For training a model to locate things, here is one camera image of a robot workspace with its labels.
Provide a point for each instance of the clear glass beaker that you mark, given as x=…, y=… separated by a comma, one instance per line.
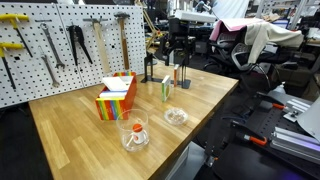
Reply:
x=121, y=120

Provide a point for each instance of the orange rainbow tissue box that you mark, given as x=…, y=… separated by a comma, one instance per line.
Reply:
x=113, y=108

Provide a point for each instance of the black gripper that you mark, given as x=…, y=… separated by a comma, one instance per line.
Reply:
x=179, y=28

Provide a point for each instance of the white and green book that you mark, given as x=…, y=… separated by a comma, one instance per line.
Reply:
x=165, y=88

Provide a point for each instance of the black pliers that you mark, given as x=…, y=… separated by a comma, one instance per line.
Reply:
x=75, y=33

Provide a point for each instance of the pink cloth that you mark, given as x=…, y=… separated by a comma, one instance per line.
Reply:
x=216, y=30

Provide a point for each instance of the white and orange book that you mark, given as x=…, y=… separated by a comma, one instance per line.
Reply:
x=176, y=76

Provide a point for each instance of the black perforated cart top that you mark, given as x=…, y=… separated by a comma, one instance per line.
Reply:
x=240, y=166

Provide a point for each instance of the white pegboard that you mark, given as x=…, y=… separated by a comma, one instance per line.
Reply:
x=30, y=83

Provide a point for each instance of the large silver wrench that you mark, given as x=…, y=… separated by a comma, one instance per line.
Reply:
x=52, y=45

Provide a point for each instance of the black office chair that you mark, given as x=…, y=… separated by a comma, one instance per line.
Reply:
x=240, y=53

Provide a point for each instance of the small silver wrench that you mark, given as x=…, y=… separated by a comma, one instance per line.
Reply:
x=49, y=68

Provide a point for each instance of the white hanging cloth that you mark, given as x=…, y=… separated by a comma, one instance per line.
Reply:
x=233, y=8

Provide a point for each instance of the cream jacket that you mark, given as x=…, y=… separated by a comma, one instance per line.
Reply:
x=263, y=36

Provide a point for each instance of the short silver aluminium extrusion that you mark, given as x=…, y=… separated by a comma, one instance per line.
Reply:
x=298, y=108

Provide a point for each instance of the white tissue sheet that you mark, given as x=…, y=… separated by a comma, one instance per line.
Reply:
x=115, y=83

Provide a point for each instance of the black metal bookend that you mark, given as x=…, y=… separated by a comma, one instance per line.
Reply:
x=185, y=84
x=148, y=66

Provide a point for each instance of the small white bottle orange cap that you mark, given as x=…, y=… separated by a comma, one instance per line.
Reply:
x=138, y=136

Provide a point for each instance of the long silver aluminium extrusion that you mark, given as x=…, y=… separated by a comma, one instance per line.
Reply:
x=293, y=143

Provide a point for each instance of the clear glass ashtray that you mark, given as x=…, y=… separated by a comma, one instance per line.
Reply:
x=176, y=116

